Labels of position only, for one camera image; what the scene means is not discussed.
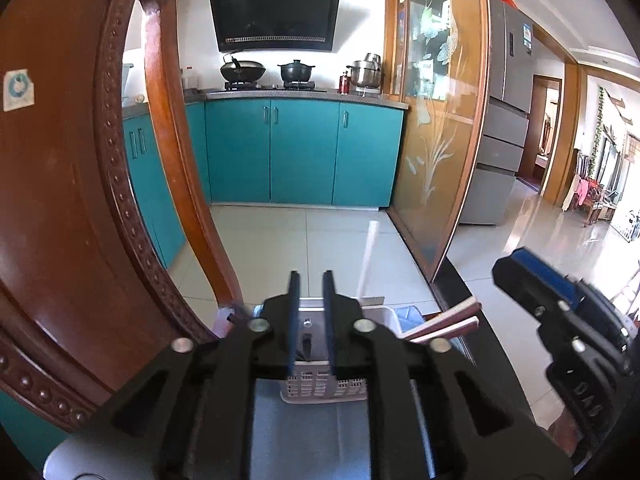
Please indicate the black cooking pot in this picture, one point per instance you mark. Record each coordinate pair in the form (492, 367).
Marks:
(297, 75)

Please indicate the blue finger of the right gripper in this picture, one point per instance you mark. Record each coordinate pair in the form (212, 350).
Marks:
(530, 289)
(552, 279)

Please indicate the carved wooden chair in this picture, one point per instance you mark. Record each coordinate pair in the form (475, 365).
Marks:
(85, 301)

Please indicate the beige chopstick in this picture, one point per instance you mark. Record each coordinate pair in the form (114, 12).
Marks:
(455, 330)

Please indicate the wooden doorway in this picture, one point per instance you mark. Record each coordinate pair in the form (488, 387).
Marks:
(543, 125)

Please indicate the stainless steel stockpot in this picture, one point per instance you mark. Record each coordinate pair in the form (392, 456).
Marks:
(365, 76)

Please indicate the red thermos bottle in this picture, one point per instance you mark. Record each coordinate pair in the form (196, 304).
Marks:
(344, 84)

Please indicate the silver refrigerator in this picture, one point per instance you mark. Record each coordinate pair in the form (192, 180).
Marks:
(506, 120)

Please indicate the cream patterned chopstick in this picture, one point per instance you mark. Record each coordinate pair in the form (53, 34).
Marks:
(372, 235)

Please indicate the dark red chopstick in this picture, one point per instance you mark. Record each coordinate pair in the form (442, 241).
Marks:
(461, 313)

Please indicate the black wok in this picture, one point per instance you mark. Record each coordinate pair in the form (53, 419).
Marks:
(240, 75)

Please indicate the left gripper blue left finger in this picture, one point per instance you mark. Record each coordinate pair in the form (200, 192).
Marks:
(189, 413)

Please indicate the blue striped cloth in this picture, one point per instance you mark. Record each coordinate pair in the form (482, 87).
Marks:
(311, 425)

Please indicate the distant wooden chairs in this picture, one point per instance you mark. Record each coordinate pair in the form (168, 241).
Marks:
(597, 197)

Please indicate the wood framed glass sliding door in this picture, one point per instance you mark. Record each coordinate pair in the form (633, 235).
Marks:
(436, 62)

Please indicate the black chopstick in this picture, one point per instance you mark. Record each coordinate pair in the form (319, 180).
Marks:
(303, 351)

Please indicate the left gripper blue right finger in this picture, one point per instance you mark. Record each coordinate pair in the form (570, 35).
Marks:
(431, 415)

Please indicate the black range hood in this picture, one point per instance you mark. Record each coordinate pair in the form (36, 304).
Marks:
(274, 24)

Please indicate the teal lower kitchen cabinets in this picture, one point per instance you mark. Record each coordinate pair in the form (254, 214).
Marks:
(295, 151)

